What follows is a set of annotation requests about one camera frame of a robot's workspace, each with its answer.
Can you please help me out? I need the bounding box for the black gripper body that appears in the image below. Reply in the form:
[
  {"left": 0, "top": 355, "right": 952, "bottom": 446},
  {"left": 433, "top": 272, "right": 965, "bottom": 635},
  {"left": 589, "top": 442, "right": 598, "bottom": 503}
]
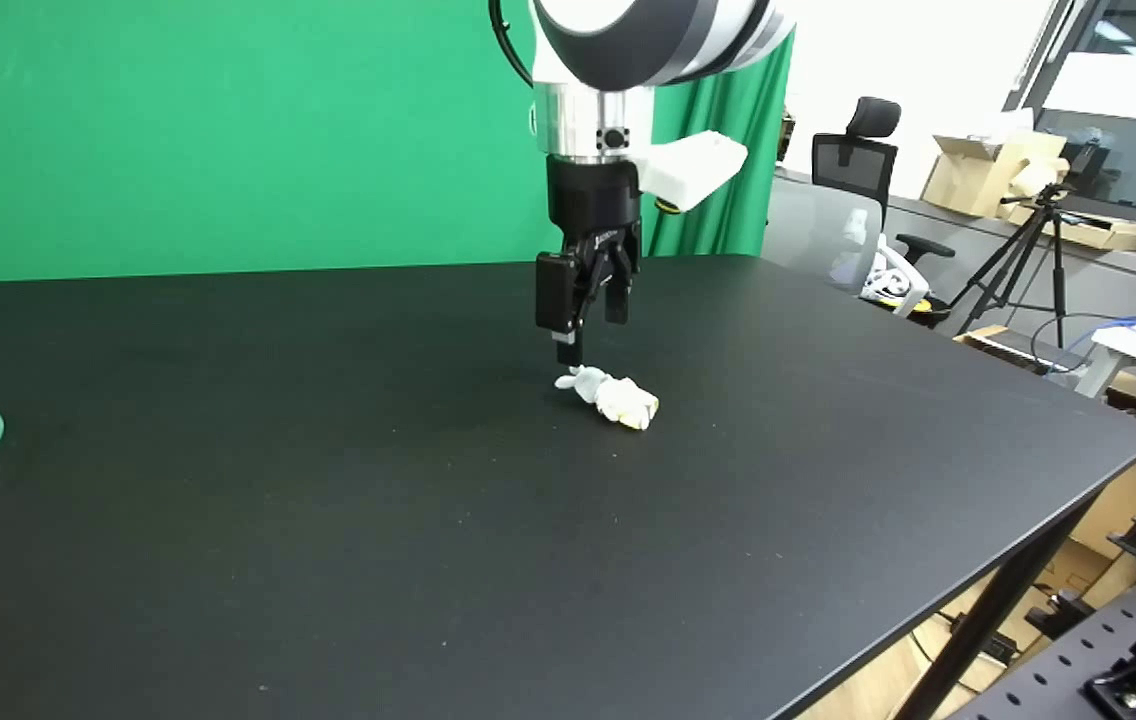
[{"left": 546, "top": 156, "right": 638, "bottom": 261}]

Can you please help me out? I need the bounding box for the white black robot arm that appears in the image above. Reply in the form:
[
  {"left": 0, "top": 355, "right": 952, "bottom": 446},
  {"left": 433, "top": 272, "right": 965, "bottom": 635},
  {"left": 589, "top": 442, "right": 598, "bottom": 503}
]
[{"left": 486, "top": 0, "right": 795, "bottom": 366}]

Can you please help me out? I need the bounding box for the grey translucent chair back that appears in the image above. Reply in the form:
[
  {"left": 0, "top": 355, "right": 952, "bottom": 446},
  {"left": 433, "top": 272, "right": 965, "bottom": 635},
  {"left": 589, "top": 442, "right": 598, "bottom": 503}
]
[{"left": 763, "top": 178, "right": 879, "bottom": 293}]

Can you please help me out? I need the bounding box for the black office chair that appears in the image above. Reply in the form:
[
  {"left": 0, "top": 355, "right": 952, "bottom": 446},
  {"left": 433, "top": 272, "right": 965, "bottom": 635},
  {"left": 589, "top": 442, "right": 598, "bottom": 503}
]
[{"left": 807, "top": 95, "right": 899, "bottom": 206}]

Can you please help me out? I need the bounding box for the open cardboard box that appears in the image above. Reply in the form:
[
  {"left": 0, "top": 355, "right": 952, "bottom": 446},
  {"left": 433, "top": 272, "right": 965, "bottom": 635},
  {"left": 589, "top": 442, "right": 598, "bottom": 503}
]
[{"left": 924, "top": 131, "right": 1064, "bottom": 214}]

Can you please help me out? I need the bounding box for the black table leg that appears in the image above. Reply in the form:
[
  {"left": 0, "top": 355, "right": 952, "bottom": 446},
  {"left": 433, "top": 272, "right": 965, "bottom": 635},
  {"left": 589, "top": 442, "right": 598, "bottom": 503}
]
[{"left": 893, "top": 494, "right": 1090, "bottom": 720}]

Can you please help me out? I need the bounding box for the green backdrop curtain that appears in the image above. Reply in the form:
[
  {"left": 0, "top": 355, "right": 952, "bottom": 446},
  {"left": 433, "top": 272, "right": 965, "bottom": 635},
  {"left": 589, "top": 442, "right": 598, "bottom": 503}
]
[{"left": 0, "top": 0, "right": 803, "bottom": 289}]

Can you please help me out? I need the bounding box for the black perforated metal rack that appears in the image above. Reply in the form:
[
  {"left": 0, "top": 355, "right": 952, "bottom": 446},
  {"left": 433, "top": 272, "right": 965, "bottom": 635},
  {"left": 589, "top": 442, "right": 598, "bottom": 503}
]
[{"left": 952, "top": 520, "right": 1136, "bottom": 720}]

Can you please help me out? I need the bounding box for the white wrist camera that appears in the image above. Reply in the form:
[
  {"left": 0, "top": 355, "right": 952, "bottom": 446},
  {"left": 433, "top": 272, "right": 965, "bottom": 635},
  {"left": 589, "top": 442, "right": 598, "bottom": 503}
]
[{"left": 637, "top": 131, "right": 749, "bottom": 212}]

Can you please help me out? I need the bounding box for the black camera tripod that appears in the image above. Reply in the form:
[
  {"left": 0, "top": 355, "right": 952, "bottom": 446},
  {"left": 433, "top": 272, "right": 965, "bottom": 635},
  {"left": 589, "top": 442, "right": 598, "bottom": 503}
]
[{"left": 942, "top": 178, "right": 1080, "bottom": 350}]

